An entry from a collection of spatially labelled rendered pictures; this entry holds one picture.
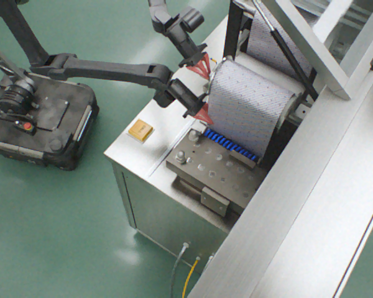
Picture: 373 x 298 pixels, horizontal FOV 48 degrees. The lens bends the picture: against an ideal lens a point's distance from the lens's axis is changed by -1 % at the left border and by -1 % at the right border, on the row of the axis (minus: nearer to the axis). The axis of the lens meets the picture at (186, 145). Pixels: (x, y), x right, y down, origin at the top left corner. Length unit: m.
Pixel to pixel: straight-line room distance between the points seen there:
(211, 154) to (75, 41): 2.01
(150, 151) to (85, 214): 1.00
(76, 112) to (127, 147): 0.98
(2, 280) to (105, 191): 0.73
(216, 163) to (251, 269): 0.81
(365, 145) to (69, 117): 1.84
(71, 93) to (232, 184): 1.49
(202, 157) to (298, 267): 0.65
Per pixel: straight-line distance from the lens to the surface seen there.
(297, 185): 0.79
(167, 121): 1.72
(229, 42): 1.71
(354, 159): 1.11
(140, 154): 1.64
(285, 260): 0.96
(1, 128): 2.67
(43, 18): 3.53
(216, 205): 1.49
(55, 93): 2.72
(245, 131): 1.44
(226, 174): 1.47
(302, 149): 0.82
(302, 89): 1.45
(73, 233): 2.53
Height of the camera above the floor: 2.34
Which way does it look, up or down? 60 degrees down
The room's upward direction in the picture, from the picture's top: 2 degrees clockwise
